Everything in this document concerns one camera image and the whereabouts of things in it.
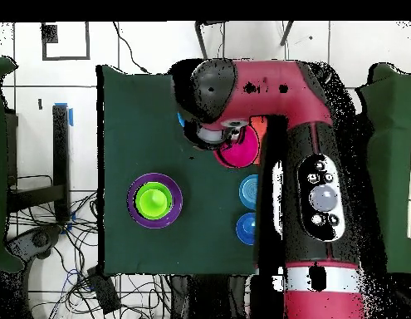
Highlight pink plastic bowl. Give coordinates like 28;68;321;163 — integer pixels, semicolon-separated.
213;125;262;169

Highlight small ribbed green bowl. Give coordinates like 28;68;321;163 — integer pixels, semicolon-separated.
134;181;174;221

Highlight purple plastic bowl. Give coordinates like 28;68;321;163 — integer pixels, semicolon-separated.
126;171;184;230

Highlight ribbed light blue bowl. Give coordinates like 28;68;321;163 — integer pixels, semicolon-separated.
238;174;260;211

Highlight dark blue bowl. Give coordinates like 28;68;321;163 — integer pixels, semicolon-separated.
235;212;258;247

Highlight orange plastic bowl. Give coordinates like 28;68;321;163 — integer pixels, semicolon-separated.
248;115;270;166

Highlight dark green table cloth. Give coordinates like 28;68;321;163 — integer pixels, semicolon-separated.
95;64;263;277

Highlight black metal chair legs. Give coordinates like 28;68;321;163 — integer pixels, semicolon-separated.
193;20;295;61

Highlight black power strip box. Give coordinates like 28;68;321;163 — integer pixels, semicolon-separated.
86;265;122;315

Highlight black floor cable with plug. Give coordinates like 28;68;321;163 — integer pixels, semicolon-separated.
112;21;150;75

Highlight black stand post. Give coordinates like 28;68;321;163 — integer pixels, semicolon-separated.
51;104;71;222

